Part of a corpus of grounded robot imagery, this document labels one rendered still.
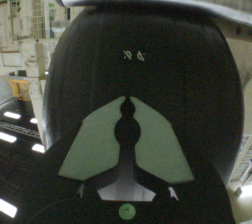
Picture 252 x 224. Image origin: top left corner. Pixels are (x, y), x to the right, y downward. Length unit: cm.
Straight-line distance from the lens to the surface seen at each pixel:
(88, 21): 21
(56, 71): 19
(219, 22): 47
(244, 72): 40
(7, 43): 472
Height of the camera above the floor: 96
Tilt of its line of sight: 24 degrees up
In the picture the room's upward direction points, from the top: 177 degrees counter-clockwise
